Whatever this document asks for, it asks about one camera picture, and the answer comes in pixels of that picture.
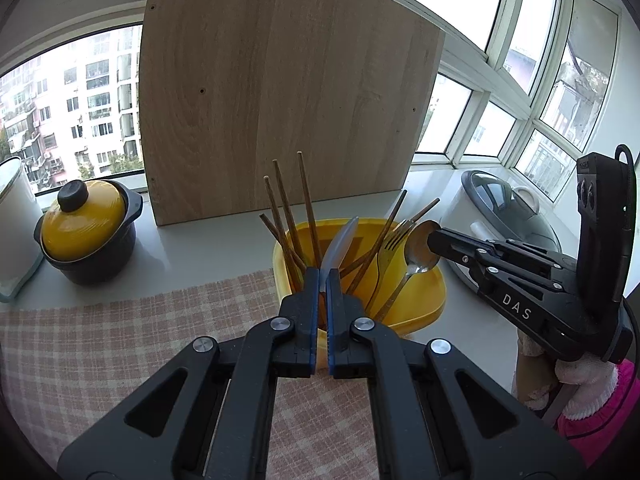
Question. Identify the large light wood board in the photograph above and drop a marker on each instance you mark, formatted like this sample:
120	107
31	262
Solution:
275	85

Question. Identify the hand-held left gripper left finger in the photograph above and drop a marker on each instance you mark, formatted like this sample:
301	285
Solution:
300	340

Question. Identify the white teal electric cooker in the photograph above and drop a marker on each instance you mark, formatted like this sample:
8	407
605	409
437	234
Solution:
15	240

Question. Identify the person's right forearm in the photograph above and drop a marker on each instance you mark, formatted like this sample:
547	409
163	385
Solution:
600	410

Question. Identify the yellow casserole lid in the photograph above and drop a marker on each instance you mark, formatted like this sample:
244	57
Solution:
85	225

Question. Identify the metal fork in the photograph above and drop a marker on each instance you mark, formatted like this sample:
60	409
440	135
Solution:
387	260

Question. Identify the yellow plastic container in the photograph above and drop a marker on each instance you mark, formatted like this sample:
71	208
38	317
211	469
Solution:
425	300

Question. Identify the person's right hand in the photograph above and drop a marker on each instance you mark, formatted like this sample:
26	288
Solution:
532	375

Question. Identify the metal spoon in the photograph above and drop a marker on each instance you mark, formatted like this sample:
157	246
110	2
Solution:
417	250

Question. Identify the clear plastic knife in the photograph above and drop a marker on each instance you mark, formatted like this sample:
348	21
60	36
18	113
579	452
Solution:
337	250

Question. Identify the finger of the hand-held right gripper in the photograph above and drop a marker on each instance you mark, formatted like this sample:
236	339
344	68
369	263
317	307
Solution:
475	266
500	252

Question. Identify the apartment building outside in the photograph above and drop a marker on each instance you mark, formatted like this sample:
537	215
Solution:
100	85

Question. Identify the black casserole pot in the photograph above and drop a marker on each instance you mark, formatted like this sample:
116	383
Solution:
100	265

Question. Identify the white window frame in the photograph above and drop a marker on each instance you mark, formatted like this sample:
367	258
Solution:
480	70

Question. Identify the white rice cooker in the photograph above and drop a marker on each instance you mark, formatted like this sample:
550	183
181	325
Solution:
452	210

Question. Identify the bunch of wooden chopsticks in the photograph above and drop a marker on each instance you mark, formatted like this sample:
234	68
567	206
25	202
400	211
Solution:
309	210

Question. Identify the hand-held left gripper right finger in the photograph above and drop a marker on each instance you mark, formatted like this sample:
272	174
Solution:
350	340

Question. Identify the pink checkered tablecloth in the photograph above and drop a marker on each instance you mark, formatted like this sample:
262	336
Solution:
125	335

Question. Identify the grey rimmed glass lid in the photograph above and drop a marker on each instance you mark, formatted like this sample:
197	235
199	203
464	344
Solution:
492	195

